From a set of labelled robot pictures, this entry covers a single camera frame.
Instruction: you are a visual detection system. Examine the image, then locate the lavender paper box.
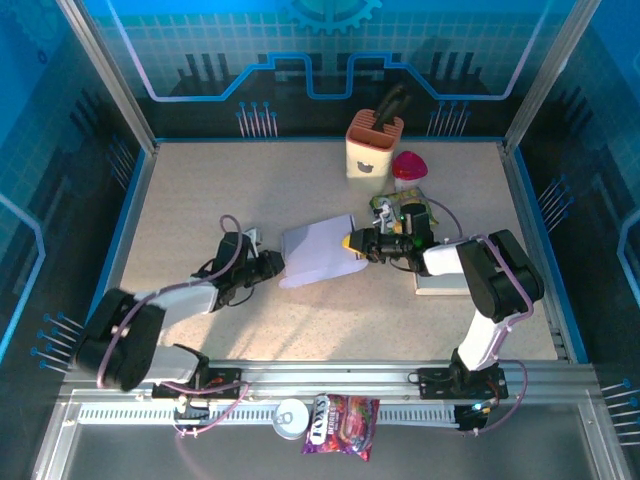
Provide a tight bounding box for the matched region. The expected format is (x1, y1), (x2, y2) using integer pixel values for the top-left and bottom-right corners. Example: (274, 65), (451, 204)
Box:
(278, 213), (370, 291)

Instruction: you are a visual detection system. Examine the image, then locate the white paper box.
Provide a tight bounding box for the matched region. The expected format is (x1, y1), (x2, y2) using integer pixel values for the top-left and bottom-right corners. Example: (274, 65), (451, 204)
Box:
(413, 272), (474, 297)

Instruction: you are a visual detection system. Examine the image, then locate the green yellow candy bag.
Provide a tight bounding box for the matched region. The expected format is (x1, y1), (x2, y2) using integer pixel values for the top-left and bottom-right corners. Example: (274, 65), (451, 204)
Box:
(368, 186), (441, 227)

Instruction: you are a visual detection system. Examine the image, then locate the beige knife block, orange top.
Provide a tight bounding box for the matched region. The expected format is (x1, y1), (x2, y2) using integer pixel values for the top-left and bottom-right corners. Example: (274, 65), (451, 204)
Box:
(344, 108), (405, 196)

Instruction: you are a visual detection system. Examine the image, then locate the silver tin can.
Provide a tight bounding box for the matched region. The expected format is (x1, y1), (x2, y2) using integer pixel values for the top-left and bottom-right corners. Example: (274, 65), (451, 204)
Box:
(273, 398), (311, 441)

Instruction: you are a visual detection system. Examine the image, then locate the purple berries candy bag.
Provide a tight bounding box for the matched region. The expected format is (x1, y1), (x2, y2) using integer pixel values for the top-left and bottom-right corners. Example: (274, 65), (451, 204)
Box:
(300, 393), (381, 462)

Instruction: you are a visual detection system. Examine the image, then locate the black electronics module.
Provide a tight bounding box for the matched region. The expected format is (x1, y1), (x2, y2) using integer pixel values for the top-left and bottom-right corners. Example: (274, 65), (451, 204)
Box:
(453, 399), (490, 435)

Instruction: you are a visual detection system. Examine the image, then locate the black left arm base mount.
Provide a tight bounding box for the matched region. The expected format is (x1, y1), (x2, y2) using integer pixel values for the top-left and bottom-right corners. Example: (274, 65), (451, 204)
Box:
(151, 366), (245, 401)

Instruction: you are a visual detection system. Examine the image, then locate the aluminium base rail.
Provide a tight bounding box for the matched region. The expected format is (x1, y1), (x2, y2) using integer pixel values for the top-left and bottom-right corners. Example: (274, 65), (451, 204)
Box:
(57, 358), (599, 404)

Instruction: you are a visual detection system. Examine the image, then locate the black knife handle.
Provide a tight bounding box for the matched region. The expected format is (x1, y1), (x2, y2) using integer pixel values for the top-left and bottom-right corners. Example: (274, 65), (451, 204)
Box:
(373, 82), (413, 136)

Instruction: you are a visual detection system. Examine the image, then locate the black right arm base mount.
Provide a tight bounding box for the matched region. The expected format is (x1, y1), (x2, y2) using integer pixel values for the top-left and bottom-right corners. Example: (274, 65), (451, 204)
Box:
(416, 366), (510, 401)

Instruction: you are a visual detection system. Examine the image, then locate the white slotted cable duct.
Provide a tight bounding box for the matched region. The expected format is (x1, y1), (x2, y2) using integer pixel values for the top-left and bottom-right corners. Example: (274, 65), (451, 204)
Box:
(77, 402), (459, 427)

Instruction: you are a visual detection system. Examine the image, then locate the aluminium frame post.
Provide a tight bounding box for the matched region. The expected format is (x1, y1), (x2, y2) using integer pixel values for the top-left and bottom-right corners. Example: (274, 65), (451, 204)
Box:
(501, 0), (601, 154)
(54, 0), (160, 154)

